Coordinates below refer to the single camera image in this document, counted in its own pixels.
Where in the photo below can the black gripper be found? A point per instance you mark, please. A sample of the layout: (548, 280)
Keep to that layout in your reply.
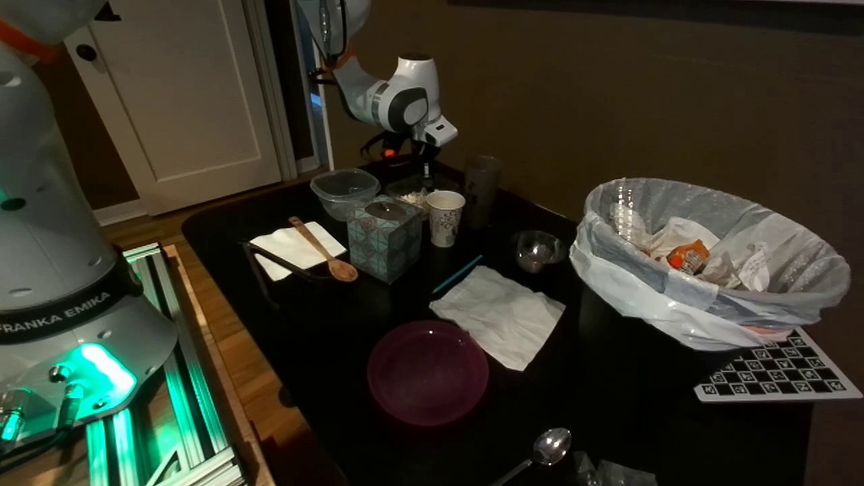
(399, 151)

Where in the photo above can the white paper towel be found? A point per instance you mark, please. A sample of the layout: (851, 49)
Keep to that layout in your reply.
(499, 313)

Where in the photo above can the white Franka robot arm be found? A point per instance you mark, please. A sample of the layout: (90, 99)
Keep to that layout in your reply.
(54, 251)

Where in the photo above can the trash bin with white bag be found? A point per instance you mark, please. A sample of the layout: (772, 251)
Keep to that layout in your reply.
(648, 297)

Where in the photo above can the clear container with cereal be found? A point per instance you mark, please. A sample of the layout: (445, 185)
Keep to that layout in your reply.
(406, 189)

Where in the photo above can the white paper cup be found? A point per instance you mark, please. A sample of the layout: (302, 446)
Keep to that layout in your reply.
(442, 219)

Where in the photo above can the patterned tissue box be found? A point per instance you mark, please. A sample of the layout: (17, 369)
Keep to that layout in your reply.
(384, 244)

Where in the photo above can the wooden spoon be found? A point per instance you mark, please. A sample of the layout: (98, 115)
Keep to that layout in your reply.
(340, 269)

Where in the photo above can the thin teal pen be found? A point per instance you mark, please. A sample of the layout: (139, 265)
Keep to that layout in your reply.
(456, 277)

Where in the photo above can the black tongs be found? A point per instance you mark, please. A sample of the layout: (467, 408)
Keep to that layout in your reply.
(272, 259)

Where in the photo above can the small metal cup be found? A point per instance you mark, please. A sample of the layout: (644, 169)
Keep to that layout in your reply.
(537, 251)

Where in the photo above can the white panel door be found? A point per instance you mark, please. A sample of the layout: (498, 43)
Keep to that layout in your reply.
(189, 99)

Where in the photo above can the purple plastic plate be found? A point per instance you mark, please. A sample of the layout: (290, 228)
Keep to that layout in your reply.
(426, 374)

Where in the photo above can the wooden board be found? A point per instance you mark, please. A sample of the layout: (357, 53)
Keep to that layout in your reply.
(233, 379)

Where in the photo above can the orange snack wrapper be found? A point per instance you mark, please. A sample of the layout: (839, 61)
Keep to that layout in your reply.
(688, 258)

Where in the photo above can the metal spoon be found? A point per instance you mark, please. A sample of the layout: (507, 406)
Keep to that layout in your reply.
(552, 446)

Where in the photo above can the crumpled white paper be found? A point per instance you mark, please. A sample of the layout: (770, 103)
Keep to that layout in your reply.
(743, 265)

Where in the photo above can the clear plastic packet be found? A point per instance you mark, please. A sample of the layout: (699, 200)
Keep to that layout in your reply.
(622, 473)

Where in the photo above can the black white checkerboard card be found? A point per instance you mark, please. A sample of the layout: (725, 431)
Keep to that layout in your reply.
(779, 374)

